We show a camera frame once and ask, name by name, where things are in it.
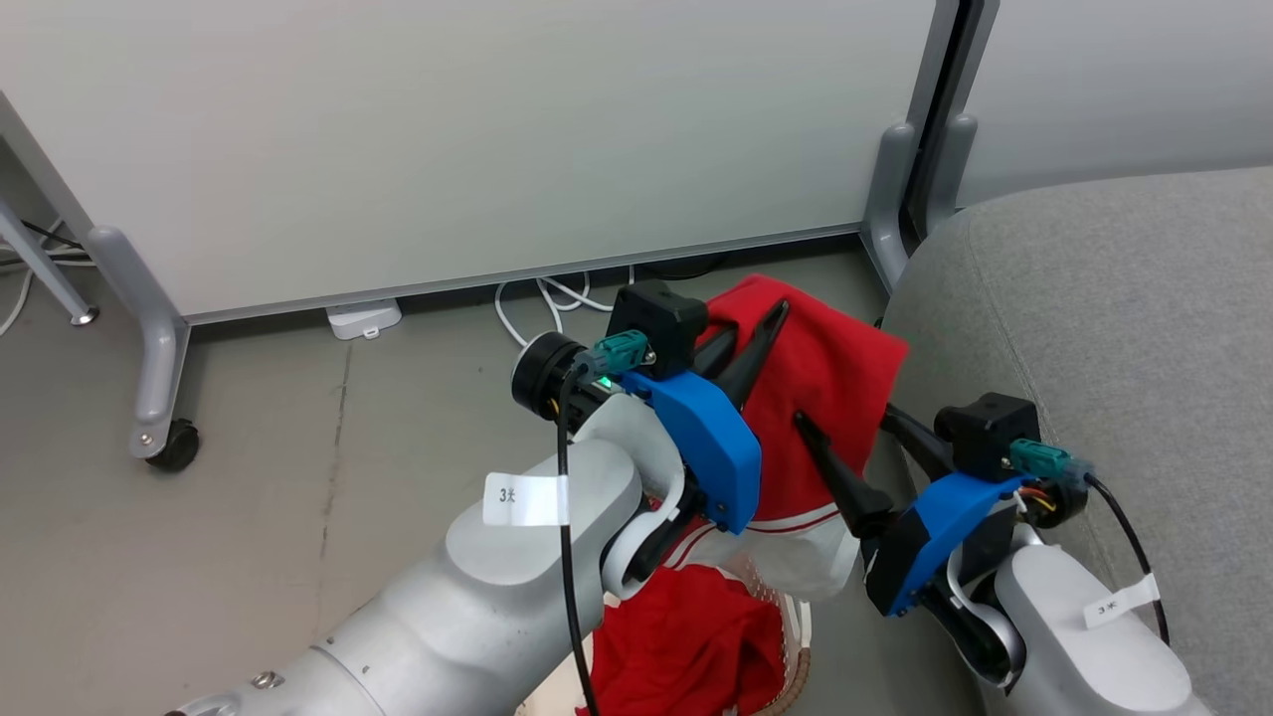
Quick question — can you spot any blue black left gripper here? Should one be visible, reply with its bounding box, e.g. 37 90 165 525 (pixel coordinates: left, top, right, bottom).
510 300 792 536

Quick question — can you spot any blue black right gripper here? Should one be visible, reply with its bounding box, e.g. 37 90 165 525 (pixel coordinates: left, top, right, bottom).
793 403 1091 619

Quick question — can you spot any red jersey with white hem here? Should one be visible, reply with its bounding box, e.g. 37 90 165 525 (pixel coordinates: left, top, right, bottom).
661 273 911 603

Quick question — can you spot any plain red garment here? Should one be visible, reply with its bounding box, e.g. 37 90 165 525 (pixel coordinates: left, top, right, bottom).
577 565 797 716

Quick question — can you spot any white perforated laundry basket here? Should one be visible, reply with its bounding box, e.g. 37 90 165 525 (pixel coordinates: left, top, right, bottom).
517 557 813 716

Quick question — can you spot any grey partition leg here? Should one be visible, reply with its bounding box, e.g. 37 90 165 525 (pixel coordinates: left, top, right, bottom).
85 227 192 460
860 119 921 294

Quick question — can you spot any grey fabric sofa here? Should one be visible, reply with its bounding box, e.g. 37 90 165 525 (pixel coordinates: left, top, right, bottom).
880 164 1273 716

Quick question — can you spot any white partition panel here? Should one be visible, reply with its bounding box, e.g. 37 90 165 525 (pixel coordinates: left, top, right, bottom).
955 0 1273 210
0 0 961 327

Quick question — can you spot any white power adapter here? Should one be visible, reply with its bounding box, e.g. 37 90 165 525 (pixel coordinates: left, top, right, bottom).
326 298 404 341

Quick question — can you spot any black caster wheel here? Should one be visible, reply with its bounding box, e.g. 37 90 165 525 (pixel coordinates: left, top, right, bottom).
147 418 201 473

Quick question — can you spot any grey metal table leg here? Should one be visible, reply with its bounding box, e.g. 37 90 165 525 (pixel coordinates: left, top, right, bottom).
0 199 100 327

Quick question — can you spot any white floor cable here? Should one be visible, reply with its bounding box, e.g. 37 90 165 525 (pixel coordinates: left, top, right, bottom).
537 268 637 315
493 281 558 349

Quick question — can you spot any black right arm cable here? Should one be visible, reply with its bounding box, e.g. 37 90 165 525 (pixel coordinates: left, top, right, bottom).
1009 440 1172 647

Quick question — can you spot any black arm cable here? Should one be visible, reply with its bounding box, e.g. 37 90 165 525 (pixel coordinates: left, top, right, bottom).
555 333 657 716
1009 440 1172 647

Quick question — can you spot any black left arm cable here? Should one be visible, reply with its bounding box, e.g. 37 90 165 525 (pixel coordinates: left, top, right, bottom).
555 333 657 716

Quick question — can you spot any thin black floor cable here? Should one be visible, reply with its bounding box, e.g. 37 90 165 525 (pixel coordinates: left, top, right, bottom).
20 219 89 256

